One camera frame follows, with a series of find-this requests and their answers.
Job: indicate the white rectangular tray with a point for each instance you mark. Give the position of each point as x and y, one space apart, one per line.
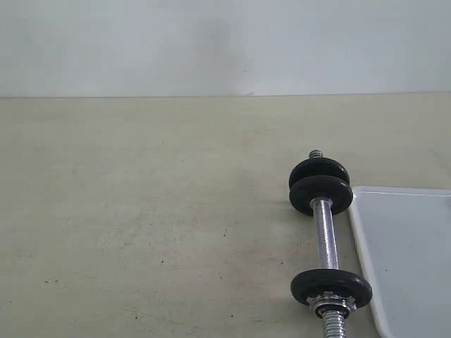
402 237

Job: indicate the black weight plate far end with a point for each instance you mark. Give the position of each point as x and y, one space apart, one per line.
321 187

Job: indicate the chrome star collar nut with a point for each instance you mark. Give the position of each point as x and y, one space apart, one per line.
329 301

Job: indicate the chrome threaded dumbbell bar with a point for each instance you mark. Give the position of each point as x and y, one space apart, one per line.
333 322

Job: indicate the black weight plate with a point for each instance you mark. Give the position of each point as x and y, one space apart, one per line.
318 166
313 283

